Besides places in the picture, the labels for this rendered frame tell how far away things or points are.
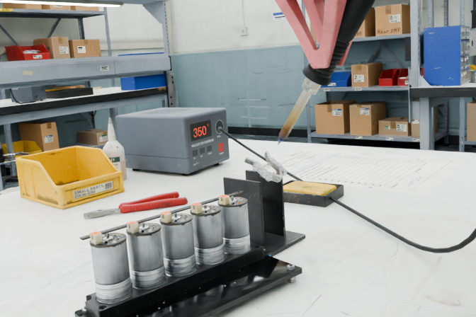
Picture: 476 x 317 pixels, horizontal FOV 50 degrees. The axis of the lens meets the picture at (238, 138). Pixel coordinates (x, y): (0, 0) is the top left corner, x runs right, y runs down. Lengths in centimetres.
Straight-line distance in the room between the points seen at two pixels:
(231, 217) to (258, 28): 545
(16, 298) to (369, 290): 28
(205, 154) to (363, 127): 401
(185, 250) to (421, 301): 17
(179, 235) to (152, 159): 45
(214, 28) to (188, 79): 77
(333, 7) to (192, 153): 45
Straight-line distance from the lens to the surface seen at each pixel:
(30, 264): 53
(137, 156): 85
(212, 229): 40
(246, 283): 40
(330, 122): 492
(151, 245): 37
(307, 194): 61
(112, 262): 36
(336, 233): 52
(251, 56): 589
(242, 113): 603
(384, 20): 468
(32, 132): 510
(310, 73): 42
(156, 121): 81
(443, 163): 83
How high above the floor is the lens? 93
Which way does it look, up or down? 9 degrees down
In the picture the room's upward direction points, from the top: 4 degrees counter-clockwise
